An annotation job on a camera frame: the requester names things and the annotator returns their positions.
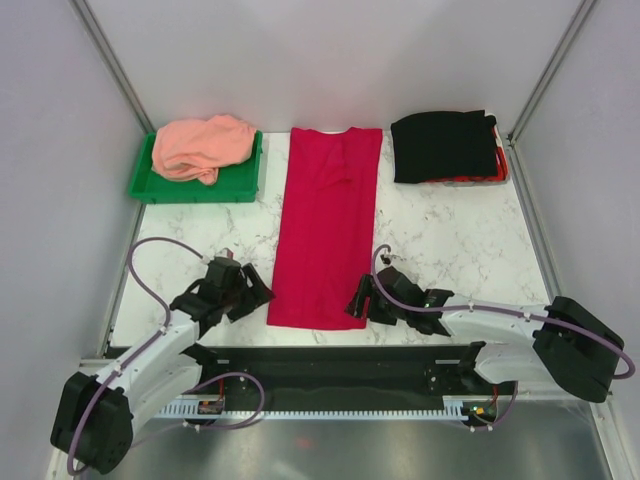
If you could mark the crimson red t shirt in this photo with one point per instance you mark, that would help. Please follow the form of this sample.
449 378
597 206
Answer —
326 230

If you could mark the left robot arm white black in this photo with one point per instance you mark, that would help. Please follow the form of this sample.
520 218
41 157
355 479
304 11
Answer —
100 415

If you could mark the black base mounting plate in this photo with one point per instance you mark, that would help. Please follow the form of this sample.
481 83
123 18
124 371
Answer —
342 378

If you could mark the salmon pink t shirt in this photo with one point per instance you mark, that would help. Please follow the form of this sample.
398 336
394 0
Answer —
196 149

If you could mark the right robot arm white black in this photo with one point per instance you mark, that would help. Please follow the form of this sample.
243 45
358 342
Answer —
561 342

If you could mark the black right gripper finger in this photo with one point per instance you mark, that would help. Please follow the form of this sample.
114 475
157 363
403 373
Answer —
365 288
358 306

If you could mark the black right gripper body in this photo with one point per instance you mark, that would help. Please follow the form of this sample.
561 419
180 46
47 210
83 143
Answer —
380 312

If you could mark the right aluminium frame post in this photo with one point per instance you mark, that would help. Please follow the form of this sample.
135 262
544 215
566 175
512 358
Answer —
570 35

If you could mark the left aluminium frame post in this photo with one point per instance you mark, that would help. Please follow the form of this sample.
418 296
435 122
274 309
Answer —
92 27

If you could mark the grey slotted cable duct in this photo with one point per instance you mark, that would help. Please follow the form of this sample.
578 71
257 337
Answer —
191 409

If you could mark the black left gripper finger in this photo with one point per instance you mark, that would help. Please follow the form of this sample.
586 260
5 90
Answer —
241 309
258 291

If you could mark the green plastic tray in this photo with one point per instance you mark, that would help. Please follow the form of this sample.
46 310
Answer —
235 184

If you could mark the aluminium frame post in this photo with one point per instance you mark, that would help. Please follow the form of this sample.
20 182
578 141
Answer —
570 35
92 27

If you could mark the folded black t shirt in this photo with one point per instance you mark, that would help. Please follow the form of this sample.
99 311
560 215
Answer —
444 146

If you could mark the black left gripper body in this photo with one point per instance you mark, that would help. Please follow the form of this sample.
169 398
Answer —
224 298

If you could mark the folded red t shirt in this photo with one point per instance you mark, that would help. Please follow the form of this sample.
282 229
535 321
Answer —
502 169

